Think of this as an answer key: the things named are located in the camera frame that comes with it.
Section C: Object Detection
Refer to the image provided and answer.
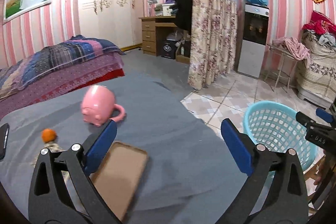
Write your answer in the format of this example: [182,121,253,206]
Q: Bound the desk lamp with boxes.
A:
[147,0,158,17]

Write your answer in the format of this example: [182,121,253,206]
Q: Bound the black hanging garment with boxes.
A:
[175,0,193,34]

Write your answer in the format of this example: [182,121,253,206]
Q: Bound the patterned small wrapper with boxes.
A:
[31,141,70,182]

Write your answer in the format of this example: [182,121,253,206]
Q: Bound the pink clothes on rack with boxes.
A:
[272,37,311,69]

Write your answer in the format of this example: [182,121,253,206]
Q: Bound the bed with plaid quilt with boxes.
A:
[1,35,125,117]

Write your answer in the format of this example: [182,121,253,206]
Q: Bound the grey bed cover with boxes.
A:
[1,74,247,223]

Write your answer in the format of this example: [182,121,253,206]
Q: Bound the tan phone case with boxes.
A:
[90,141,149,221]

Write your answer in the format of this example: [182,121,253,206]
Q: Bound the white wardrobe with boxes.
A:
[78,0,143,49]

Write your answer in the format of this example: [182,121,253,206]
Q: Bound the teal plastic laundry basket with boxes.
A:
[243,100,317,171]

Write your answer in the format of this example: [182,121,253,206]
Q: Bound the black smartphone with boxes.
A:
[0,123,10,161]

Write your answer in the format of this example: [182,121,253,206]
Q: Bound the pink pig mug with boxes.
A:
[81,84,126,127]

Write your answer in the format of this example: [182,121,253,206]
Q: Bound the red clothes pile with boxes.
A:
[302,10,336,35]

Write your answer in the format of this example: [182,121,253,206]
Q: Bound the floral curtain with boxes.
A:
[188,0,238,90]

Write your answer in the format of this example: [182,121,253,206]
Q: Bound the wooden desk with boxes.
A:
[141,16,191,64]

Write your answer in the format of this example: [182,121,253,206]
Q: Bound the white water dispenser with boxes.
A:
[238,4,269,78]

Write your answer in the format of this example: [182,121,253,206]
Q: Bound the metal folding rack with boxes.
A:
[264,44,298,92]

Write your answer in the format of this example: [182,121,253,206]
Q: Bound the black box under desk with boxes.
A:
[161,40,177,59]

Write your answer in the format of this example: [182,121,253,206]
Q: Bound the orange tangerine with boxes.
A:
[41,128,58,143]

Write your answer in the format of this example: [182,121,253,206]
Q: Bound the floral covered furniture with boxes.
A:
[295,30,335,108]

